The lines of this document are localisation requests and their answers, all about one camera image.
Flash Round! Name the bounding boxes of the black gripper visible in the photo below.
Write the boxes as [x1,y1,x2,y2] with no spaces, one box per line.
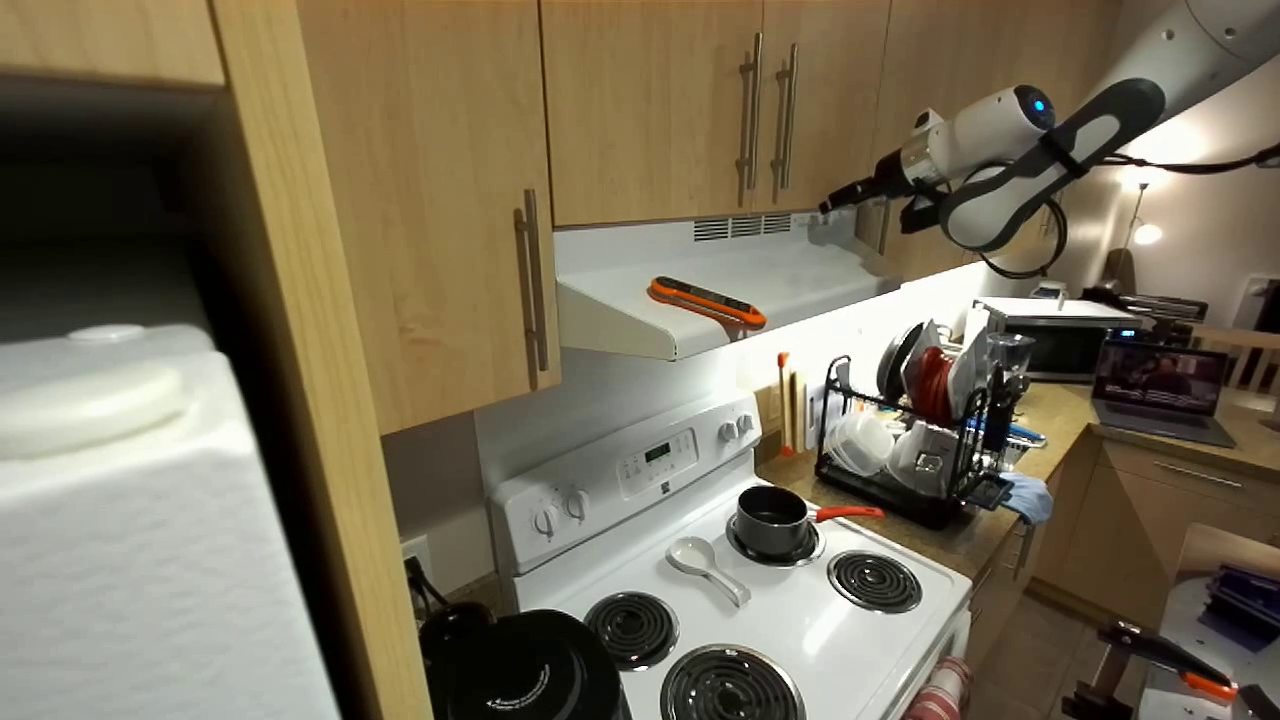
[813,148,927,220]

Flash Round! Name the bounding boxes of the white range hood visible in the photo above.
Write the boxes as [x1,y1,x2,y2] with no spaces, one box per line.
[554,202,910,368]

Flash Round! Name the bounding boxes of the light wood cabinet door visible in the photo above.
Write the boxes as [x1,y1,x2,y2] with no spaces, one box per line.
[0,0,232,88]
[874,0,943,279]
[983,0,1124,264]
[292,0,568,436]
[931,0,992,271]
[538,0,771,232]
[756,0,897,217]

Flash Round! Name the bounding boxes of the black frying pan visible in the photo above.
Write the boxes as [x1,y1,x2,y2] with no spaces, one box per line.
[877,319,927,408]

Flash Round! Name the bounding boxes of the orange black utility knife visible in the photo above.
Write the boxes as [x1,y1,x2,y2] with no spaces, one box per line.
[643,271,771,340]

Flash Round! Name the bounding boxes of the white plate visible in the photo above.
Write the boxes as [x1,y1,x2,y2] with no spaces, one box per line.
[949,299,1007,402]

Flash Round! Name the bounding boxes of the orange thin cutting board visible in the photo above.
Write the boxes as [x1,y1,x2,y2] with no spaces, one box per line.
[771,346,794,457]

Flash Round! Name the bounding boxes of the white microwave oven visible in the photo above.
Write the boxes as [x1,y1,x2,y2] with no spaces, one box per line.
[977,290,1148,389]

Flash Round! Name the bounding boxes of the clear plastic food container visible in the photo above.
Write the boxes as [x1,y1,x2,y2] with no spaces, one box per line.
[827,398,911,480]

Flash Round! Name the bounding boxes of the black utensil caddy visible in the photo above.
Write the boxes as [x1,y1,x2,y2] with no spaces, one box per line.
[983,333,1037,457]

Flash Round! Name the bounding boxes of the glass container with metal clip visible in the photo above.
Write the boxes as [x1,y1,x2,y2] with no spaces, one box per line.
[893,423,959,495]

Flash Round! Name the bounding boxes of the lit floor lamp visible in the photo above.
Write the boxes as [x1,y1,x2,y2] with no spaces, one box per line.
[1130,181,1171,254]

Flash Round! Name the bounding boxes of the blue cloth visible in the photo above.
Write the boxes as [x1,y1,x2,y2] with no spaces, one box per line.
[997,469,1059,526]

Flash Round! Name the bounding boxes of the open grey laptop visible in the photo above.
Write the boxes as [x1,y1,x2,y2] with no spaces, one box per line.
[1090,334,1240,450]

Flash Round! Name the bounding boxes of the small black coil burner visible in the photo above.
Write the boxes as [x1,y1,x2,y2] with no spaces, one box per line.
[824,549,927,615]
[581,586,679,672]

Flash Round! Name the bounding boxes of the white spoon on stove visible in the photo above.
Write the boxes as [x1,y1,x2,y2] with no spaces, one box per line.
[660,532,756,613]

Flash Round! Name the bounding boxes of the white electric stove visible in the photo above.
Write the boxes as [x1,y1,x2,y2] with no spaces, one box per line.
[486,391,977,720]

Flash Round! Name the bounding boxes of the wooden base cabinet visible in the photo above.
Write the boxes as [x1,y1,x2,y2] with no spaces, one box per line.
[1031,423,1280,635]
[965,514,1058,672]

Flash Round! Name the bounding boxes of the wooden chair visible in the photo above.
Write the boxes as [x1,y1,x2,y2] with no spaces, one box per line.
[1195,319,1280,402]

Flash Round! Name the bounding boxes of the red white kitchen towel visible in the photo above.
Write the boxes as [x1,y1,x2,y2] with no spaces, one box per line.
[906,647,977,720]

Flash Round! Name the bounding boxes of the beige padded chair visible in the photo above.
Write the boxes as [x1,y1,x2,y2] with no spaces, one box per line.
[1171,518,1280,585]

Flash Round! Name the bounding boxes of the purple box stack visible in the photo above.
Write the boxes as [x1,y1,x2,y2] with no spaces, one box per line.
[1195,560,1280,653]

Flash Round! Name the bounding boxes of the wooden cabinet side panel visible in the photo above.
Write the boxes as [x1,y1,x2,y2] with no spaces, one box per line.
[208,0,439,720]

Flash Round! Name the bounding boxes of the white refrigerator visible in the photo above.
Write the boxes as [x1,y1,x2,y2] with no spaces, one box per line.
[0,319,344,720]

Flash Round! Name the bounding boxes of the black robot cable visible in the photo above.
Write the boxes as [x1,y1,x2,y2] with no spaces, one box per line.
[977,134,1280,289]

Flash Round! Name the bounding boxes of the black wire dish rack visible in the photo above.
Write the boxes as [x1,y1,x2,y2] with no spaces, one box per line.
[813,346,1031,532]

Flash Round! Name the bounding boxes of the black saucepan with orange handle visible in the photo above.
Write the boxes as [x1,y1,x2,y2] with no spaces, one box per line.
[724,480,893,567]

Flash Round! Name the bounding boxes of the white picture frame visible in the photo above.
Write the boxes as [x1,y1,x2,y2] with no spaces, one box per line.
[1233,271,1280,334]

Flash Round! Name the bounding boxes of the black orange handled tool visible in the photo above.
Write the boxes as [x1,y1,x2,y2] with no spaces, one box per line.
[1058,615,1280,720]

